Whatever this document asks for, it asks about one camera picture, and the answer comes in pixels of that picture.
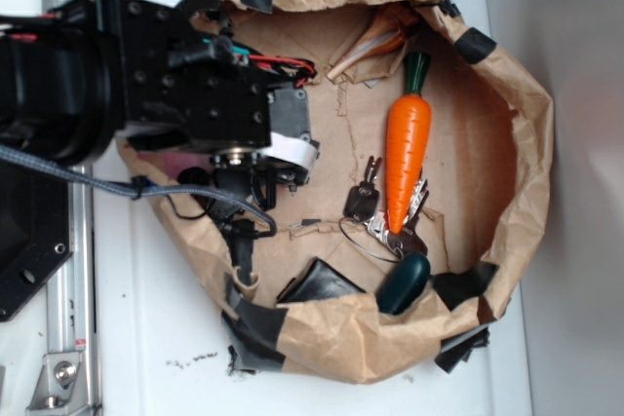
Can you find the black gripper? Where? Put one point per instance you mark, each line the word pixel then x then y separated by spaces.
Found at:
pixel 141 71

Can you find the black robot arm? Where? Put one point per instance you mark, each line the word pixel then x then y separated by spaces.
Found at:
pixel 33 116

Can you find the dried corn husk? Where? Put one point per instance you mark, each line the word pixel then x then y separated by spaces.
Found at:
pixel 387 31

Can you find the orange plastic toy carrot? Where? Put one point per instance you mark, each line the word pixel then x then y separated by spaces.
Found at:
pixel 408 127

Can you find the crumpled brown paper bag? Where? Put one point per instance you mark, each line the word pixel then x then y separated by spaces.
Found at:
pixel 429 199

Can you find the dark green oval case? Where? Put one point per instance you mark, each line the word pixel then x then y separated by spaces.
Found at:
pixel 404 284

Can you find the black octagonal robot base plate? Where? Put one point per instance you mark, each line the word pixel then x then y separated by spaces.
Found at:
pixel 35 234

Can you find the aluminium extrusion rail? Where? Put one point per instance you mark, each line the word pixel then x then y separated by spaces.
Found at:
pixel 71 295

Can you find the metal corner bracket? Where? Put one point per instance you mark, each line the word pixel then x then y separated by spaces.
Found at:
pixel 62 386

